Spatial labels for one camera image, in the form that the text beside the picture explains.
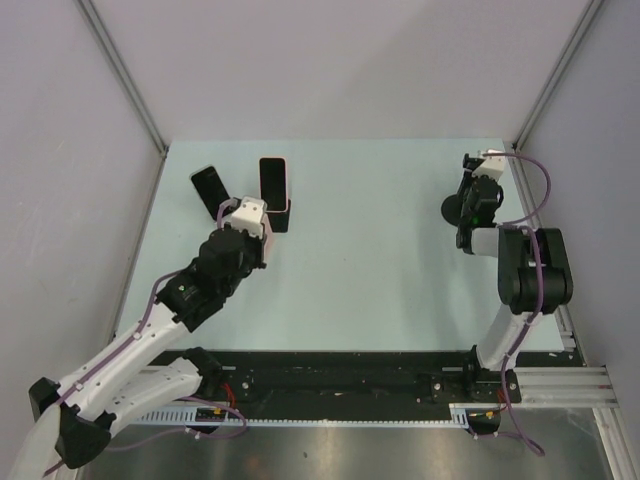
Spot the black round-base phone stand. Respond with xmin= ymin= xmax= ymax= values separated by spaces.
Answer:
xmin=439 ymin=153 xmax=486 ymax=226

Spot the pink case phone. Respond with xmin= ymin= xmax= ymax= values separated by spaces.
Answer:
xmin=262 ymin=213 xmax=274 ymax=265

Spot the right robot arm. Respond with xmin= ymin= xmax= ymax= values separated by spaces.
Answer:
xmin=452 ymin=174 xmax=573 ymax=401

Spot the black block phone stand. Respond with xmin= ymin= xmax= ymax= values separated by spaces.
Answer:
xmin=267 ymin=200 xmax=292 ymax=233

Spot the black phone on clear stand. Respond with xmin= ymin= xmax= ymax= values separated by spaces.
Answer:
xmin=190 ymin=165 xmax=231 ymax=220

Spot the pink phone on block stand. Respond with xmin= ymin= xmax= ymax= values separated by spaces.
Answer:
xmin=259 ymin=157 xmax=289 ymax=213

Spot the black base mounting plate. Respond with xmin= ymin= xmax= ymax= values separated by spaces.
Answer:
xmin=196 ymin=351 xmax=501 ymax=421

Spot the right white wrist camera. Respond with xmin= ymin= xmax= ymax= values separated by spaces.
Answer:
xmin=471 ymin=149 xmax=507 ymax=182

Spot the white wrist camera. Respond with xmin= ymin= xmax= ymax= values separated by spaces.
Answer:
xmin=230 ymin=196 xmax=266 ymax=239
xmin=471 ymin=149 xmax=507 ymax=182

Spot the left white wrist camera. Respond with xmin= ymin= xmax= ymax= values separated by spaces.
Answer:
xmin=230 ymin=196 xmax=266 ymax=239

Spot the white slotted cable duct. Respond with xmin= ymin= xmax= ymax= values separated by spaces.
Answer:
xmin=132 ymin=404 xmax=469 ymax=429

